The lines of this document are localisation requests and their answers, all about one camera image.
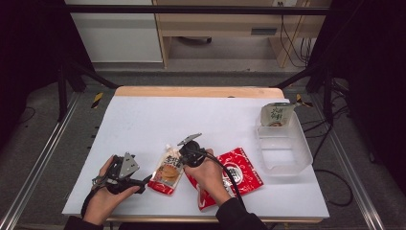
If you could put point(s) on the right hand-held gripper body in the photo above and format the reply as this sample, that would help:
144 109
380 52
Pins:
192 153

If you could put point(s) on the black metal stand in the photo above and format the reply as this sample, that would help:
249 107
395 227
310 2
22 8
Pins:
62 92
327 96

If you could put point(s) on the white cabinet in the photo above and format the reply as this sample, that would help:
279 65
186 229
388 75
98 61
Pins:
118 38

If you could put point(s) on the light wooden desk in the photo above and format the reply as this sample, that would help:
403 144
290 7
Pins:
223 22

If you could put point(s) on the black curtain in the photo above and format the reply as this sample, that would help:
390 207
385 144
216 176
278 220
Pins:
373 80
28 64

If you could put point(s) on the orange and red spouted pouch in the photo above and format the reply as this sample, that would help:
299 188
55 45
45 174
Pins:
168 175

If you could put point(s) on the white sheet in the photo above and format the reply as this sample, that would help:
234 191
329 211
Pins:
191 121

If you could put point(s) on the red and white snack packet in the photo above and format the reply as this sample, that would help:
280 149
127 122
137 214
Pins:
245 172

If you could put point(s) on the clear plastic container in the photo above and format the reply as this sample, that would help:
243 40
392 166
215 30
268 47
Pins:
282 153

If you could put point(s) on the black horizontal bar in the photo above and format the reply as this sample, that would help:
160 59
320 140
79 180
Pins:
191 9

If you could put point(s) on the green and cream snack packet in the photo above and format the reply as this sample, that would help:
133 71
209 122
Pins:
276 114

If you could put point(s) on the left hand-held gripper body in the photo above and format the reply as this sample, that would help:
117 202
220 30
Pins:
123 167

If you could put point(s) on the aluminium rail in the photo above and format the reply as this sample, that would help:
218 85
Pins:
351 172
41 159

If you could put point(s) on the person's right hand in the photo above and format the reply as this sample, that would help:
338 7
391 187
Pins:
209 179

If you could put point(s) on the yellow and black tape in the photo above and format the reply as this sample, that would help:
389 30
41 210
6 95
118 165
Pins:
304 101
97 99

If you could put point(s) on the person's left hand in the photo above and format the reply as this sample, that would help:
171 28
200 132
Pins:
103 201

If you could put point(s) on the wooden table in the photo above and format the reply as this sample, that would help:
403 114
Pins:
198 91

